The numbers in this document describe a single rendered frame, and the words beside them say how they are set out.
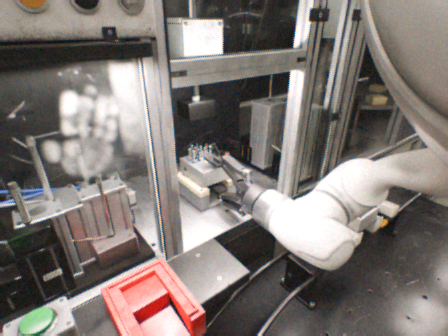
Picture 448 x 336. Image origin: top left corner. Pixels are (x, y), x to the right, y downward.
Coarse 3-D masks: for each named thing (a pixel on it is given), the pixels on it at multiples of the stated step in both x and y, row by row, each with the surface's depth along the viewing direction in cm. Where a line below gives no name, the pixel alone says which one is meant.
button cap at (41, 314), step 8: (32, 312) 39; (40, 312) 39; (48, 312) 39; (24, 320) 38; (32, 320) 38; (40, 320) 38; (48, 320) 38; (24, 328) 37; (32, 328) 37; (40, 328) 37
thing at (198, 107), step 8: (192, 88) 75; (192, 96) 77; (200, 96) 81; (184, 104) 75; (192, 104) 74; (200, 104) 75; (208, 104) 77; (184, 112) 76; (192, 112) 75; (200, 112) 76; (208, 112) 78
